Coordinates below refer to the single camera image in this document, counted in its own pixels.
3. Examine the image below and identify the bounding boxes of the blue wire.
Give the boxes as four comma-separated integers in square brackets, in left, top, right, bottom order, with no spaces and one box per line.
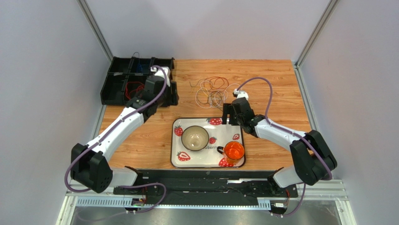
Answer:
[131,51,150,74]

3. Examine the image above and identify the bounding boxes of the white wire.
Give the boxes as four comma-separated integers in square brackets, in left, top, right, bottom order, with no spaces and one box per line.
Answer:
[194,79,242,110]

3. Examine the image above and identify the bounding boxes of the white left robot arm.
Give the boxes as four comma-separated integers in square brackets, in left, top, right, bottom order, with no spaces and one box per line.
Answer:
[64,68,172,193]

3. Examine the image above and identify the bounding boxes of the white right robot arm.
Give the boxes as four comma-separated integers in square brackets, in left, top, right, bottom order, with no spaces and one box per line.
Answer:
[222,97,337,189]

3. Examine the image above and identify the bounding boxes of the black compartment storage bin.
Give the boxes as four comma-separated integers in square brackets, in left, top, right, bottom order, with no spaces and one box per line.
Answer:
[100,56,175,105]

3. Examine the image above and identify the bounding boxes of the strawberry print white tray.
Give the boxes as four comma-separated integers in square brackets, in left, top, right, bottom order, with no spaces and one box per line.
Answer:
[170,117,245,168]

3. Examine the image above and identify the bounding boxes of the orange translucent mug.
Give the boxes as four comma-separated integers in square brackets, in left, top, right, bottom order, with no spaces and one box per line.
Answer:
[216,141,245,167]

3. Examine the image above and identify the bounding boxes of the beige ceramic bowl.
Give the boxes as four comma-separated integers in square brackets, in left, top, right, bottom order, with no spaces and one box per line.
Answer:
[181,126,210,151]

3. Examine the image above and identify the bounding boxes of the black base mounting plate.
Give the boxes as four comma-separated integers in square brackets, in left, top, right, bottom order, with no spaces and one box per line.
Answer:
[113,169,299,206]

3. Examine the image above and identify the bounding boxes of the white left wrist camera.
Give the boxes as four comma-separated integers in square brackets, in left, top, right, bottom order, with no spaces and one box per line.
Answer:
[150,66,172,87]

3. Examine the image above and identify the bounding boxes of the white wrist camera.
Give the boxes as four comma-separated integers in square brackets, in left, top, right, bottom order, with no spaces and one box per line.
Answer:
[233,89,249,100]
[150,66,172,87]

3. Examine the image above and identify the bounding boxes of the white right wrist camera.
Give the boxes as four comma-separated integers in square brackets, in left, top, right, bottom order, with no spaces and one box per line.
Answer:
[233,89,249,100]

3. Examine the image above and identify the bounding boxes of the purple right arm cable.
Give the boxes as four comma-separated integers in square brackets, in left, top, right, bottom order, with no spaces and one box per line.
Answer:
[236,76,333,218]

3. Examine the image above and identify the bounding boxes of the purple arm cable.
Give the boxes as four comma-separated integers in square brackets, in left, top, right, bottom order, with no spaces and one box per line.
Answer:
[64,65,169,223]
[236,76,333,218]

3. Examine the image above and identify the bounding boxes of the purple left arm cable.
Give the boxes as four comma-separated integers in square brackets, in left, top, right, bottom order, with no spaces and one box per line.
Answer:
[64,65,169,223]

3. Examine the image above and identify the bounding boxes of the aluminium frame rail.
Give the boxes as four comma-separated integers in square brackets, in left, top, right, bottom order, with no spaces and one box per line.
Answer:
[56,170,356,225]

